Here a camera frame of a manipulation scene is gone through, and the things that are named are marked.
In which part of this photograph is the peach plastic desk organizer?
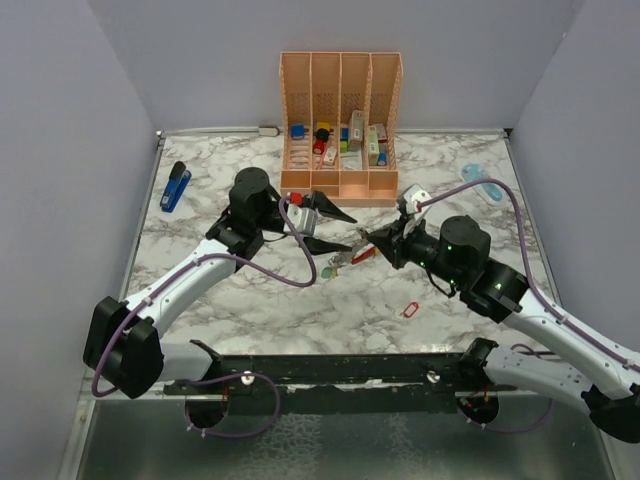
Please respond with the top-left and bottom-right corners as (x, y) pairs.
(279, 52), (403, 207)

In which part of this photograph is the silver key with green tag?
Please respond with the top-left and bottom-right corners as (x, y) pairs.
(321, 266), (338, 280)

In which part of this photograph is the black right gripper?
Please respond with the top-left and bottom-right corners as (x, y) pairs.
(368, 213), (466, 289)

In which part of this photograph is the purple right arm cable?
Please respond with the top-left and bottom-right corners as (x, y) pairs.
(414, 178), (640, 434)

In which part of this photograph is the blue stapler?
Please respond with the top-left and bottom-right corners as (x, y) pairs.
(159, 161), (192, 213)

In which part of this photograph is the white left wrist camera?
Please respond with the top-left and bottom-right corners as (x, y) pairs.
(286, 192), (319, 237)

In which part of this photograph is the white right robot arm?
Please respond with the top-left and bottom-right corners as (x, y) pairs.
(367, 216), (639, 444)

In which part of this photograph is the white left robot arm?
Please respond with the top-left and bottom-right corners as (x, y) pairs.
(83, 167), (355, 399)

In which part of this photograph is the blue packaged correction tape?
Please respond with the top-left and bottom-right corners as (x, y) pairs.
(460, 163), (505, 205)

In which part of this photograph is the red tag with key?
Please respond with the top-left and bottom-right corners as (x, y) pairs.
(395, 302), (420, 319)

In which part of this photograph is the metal key organizer red handle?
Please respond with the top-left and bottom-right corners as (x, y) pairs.
(325, 228), (378, 271)

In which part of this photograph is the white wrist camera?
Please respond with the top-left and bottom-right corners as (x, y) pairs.
(286, 192), (319, 237)
(397, 184), (431, 237)

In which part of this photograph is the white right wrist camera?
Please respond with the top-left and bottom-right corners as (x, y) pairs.
(397, 184), (431, 237)

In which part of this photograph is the green white box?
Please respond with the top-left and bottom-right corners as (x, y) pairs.
(367, 123), (388, 167)

